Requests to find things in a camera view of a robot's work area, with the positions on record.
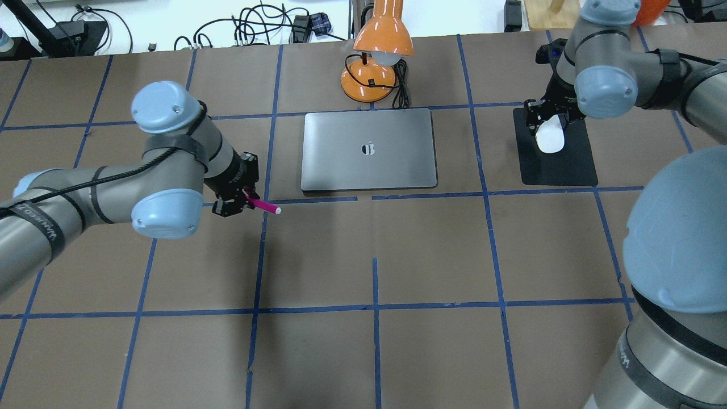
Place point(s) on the orange desk lamp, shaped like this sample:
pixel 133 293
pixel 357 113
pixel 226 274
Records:
pixel 377 68

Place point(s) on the grey closed laptop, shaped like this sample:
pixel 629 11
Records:
pixel 368 150

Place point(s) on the black power adapter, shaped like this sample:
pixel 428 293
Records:
pixel 512 16

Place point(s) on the white computer mouse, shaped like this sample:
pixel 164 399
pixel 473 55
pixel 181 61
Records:
pixel 550 137

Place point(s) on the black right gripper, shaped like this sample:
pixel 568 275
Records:
pixel 560 97

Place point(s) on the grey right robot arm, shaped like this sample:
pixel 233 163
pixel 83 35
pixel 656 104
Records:
pixel 672 353

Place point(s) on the wooden stand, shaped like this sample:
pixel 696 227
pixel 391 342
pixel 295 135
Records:
pixel 547 15

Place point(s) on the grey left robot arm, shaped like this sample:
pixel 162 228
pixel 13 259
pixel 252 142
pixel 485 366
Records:
pixel 162 198

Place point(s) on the pink pen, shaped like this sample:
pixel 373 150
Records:
pixel 268 207

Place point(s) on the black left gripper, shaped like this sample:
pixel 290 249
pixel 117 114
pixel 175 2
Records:
pixel 231 180

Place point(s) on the black mousepad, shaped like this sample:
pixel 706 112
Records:
pixel 573 165

